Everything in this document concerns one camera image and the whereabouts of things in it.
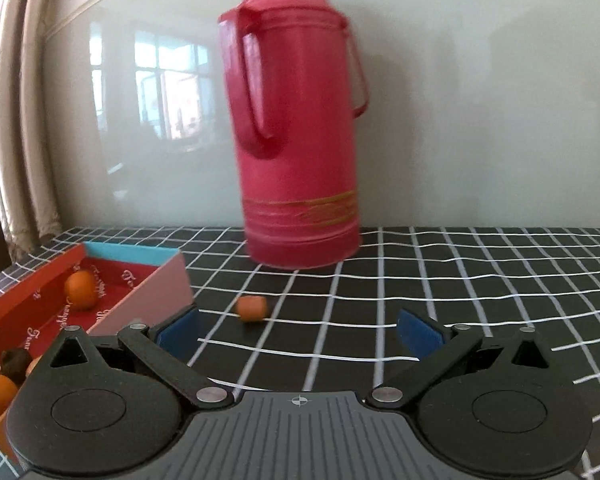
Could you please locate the black white-grid tablecloth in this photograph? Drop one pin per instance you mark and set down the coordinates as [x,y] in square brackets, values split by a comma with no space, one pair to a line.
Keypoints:
[480,285]

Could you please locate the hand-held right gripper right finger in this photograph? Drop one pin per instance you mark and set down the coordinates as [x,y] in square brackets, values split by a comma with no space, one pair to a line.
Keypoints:
[420,337]

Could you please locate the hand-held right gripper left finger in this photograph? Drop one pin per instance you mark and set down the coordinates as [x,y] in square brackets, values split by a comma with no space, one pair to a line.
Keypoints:
[177,334]

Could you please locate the red thermos jug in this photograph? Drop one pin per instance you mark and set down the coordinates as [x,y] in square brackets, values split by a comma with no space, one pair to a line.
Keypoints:
[295,160]

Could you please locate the beige curtain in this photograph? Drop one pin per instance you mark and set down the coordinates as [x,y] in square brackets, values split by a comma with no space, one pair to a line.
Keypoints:
[25,135]

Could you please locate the colourful cardboard box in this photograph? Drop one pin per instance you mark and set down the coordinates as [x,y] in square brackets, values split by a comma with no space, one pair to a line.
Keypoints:
[145,295]

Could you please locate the dark brown water chestnut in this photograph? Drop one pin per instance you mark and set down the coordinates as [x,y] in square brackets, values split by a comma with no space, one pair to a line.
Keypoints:
[15,363]

